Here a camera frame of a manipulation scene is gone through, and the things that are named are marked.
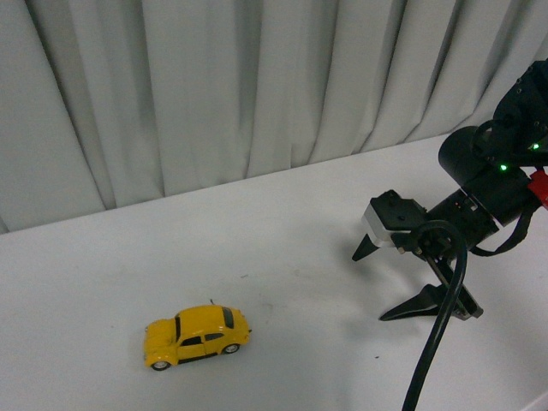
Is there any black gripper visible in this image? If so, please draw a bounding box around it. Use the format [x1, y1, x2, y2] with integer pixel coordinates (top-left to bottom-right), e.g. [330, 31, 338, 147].
[352, 191, 497, 321]

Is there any yellow beetle toy car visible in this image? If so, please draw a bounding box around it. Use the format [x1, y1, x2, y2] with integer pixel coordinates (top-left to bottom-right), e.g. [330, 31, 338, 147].
[143, 304, 252, 372]

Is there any red clip block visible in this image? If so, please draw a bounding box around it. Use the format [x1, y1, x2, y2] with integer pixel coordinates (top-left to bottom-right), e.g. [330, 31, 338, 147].
[527, 168, 548, 210]

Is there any grey pleated curtain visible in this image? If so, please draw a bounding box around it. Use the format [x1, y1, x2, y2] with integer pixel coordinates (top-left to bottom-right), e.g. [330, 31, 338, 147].
[1, 1, 547, 234]

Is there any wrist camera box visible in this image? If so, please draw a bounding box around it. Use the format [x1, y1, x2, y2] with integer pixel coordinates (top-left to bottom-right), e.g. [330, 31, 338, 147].
[362, 190, 426, 248]

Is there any black cable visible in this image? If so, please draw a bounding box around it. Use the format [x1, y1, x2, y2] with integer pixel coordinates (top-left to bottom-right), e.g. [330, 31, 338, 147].
[401, 218, 469, 411]

